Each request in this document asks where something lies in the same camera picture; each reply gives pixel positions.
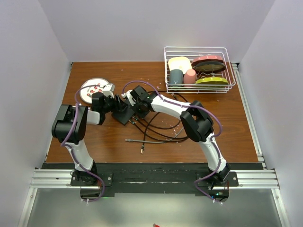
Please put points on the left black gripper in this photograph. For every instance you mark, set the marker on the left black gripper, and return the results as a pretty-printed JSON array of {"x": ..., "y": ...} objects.
[{"x": 120, "y": 105}]

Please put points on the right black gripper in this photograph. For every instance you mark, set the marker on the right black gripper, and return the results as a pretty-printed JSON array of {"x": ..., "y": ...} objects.
[{"x": 140, "y": 115}]

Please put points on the black network switch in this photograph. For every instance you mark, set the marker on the black network switch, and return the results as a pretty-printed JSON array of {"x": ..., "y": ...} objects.
[{"x": 123, "y": 116}]

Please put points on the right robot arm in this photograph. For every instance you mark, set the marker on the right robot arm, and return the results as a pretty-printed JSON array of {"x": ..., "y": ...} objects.
[{"x": 200, "y": 125}]

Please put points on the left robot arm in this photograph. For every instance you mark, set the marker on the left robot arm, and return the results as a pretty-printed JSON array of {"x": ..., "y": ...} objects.
[{"x": 69, "y": 127}]

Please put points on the round white patterned plate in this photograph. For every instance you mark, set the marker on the round white patterned plate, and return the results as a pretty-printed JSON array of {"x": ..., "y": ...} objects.
[{"x": 90, "y": 87}]

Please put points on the dark grey cup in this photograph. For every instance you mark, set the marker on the dark grey cup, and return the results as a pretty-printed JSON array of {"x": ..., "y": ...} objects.
[{"x": 176, "y": 78}]

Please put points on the pink cup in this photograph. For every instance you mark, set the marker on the pink cup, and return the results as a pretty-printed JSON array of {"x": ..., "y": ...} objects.
[{"x": 189, "y": 77}]

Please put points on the cream yellow plate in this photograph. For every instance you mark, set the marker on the cream yellow plate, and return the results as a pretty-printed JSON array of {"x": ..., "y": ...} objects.
[{"x": 181, "y": 63}]

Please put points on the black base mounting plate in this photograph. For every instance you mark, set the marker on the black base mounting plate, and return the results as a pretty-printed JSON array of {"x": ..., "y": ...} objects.
[{"x": 172, "y": 178}]

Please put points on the olive green bowl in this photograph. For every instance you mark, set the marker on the olive green bowl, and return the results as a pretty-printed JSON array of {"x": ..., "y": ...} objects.
[{"x": 212, "y": 81}]

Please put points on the black brown bowl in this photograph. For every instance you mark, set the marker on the black brown bowl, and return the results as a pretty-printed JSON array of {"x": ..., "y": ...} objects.
[{"x": 209, "y": 67}]

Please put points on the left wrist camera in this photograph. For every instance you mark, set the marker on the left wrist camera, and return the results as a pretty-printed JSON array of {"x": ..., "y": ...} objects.
[{"x": 108, "y": 90}]

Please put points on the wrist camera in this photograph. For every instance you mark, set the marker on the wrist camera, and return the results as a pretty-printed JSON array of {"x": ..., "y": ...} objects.
[
  {"x": 127, "y": 95},
  {"x": 108, "y": 90}
]

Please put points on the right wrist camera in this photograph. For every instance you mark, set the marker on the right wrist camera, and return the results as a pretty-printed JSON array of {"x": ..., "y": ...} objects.
[{"x": 127, "y": 95}]

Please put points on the white wire dish rack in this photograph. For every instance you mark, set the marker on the white wire dish rack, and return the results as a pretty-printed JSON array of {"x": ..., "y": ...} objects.
[{"x": 191, "y": 53}]

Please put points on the aluminium frame rail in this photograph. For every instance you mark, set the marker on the aluminium frame rail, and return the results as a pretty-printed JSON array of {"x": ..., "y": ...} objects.
[{"x": 133, "y": 201}]

